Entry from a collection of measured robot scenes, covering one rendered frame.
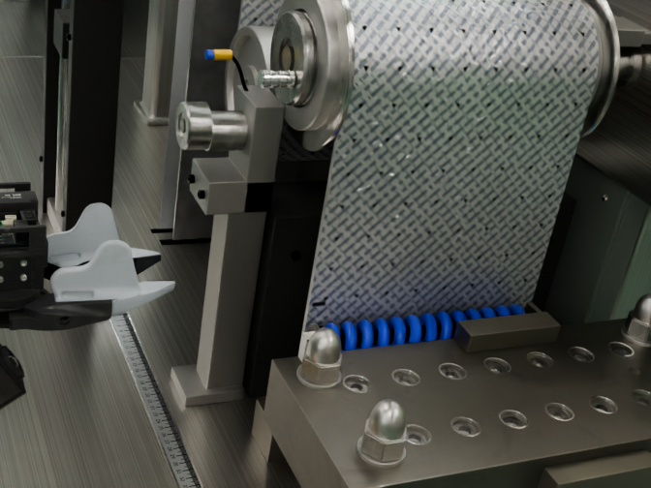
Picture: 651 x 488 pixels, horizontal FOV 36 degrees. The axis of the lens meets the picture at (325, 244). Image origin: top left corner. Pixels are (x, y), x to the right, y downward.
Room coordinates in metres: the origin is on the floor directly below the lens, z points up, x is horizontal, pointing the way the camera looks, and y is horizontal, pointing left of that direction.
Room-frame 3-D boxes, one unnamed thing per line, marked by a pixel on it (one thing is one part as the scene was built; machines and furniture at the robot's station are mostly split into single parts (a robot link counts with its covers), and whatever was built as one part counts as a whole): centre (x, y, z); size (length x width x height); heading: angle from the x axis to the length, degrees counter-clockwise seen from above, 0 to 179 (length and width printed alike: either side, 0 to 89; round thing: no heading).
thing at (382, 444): (0.59, -0.07, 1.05); 0.04 x 0.04 x 0.04
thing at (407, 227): (0.79, -0.10, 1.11); 0.23 x 0.01 x 0.18; 118
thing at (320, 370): (0.67, -0.01, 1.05); 0.04 x 0.04 x 0.04
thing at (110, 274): (0.63, 0.15, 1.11); 0.09 x 0.03 x 0.06; 109
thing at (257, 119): (0.80, 0.09, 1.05); 0.06 x 0.05 x 0.31; 118
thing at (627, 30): (0.93, -0.22, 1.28); 0.06 x 0.05 x 0.02; 118
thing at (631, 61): (0.93, -0.22, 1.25); 0.07 x 0.04 x 0.04; 118
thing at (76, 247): (0.68, 0.17, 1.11); 0.09 x 0.03 x 0.06; 127
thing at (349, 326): (0.77, -0.11, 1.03); 0.21 x 0.04 x 0.03; 118
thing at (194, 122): (0.79, 0.13, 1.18); 0.04 x 0.02 x 0.04; 28
